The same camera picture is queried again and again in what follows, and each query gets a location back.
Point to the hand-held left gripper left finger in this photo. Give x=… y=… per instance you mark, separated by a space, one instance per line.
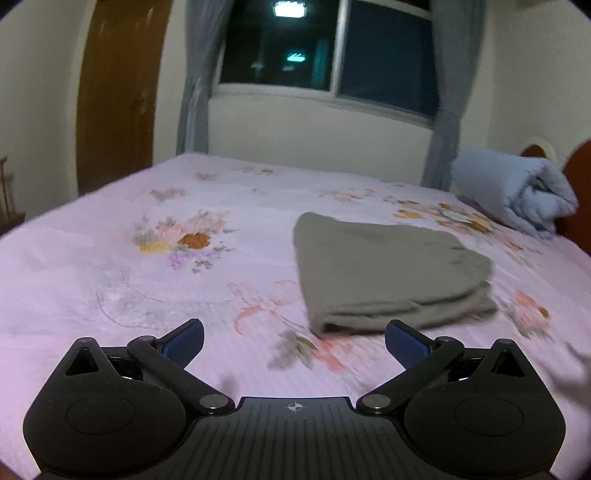
x=184 y=347

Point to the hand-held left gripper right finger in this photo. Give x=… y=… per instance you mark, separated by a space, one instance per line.
x=406 y=345

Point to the pink floral bed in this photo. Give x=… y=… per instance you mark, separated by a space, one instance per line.
x=92 y=258

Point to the grey curtain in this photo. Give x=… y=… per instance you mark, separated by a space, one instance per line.
x=198 y=92
x=450 y=115

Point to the rolled light blue blanket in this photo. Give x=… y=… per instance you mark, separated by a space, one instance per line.
x=503 y=184

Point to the window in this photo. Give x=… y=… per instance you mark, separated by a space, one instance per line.
x=383 y=60

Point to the grey-green towel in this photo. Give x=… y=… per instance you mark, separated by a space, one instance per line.
x=378 y=267

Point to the brown wooden door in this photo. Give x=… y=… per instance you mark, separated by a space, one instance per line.
x=120 y=92

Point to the brown wooden headboard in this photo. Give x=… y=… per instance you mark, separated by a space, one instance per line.
x=581 y=184

